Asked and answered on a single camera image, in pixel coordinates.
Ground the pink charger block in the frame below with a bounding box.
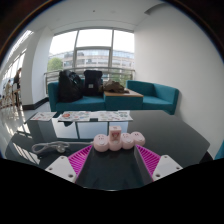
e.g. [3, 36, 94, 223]
[108, 125, 123, 143]

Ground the metal window railing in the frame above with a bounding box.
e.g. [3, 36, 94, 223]
[44, 66, 136, 95]

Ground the pink power strip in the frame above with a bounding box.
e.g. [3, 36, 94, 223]
[92, 130, 147, 153]

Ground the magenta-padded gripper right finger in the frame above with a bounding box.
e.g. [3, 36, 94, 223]
[133, 144, 184, 186]

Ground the shiny black bag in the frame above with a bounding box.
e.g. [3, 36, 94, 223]
[58, 69, 84, 104]

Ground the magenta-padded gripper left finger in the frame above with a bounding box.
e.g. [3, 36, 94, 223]
[44, 144, 96, 188]

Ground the wooden sofa table top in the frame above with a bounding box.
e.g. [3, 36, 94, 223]
[103, 88, 144, 98]

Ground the white coiled cable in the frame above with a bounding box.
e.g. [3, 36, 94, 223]
[31, 140, 95, 155]

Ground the person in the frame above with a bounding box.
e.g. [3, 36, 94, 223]
[12, 67, 23, 108]
[3, 79, 14, 105]

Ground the teal sofa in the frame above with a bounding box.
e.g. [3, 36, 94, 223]
[47, 79, 180, 116]

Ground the brown jacket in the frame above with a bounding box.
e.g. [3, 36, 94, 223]
[99, 79, 130, 94]

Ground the black backpack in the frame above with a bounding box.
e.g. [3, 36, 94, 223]
[82, 69, 104, 98]

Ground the teal chair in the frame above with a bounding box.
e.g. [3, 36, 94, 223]
[214, 139, 224, 161]

